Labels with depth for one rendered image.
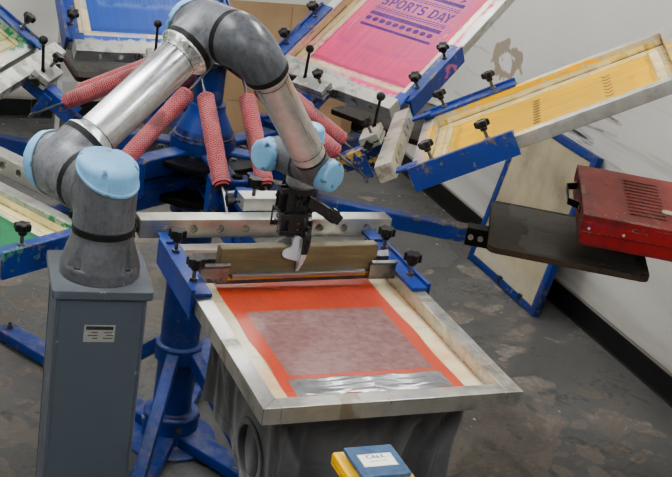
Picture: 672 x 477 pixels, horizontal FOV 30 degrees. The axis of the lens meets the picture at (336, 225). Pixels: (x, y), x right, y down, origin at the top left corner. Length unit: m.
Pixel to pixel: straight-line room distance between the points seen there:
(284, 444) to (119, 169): 0.70
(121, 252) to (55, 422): 0.36
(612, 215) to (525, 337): 1.87
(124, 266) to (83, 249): 0.09
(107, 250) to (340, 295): 0.86
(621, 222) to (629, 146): 1.77
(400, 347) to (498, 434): 1.75
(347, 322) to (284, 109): 0.59
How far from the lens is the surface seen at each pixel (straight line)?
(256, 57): 2.50
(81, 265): 2.38
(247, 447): 2.80
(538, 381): 4.99
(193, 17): 2.56
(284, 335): 2.82
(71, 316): 2.38
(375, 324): 2.94
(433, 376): 2.74
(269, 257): 3.00
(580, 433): 4.70
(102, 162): 2.33
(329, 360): 2.74
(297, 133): 2.65
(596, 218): 3.49
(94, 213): 2.33
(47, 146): 2.44
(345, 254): 3.07
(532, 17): 5.92
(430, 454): 2.81
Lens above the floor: 2.22
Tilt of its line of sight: 21 degrees down
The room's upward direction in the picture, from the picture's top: 9 degrees clockwise
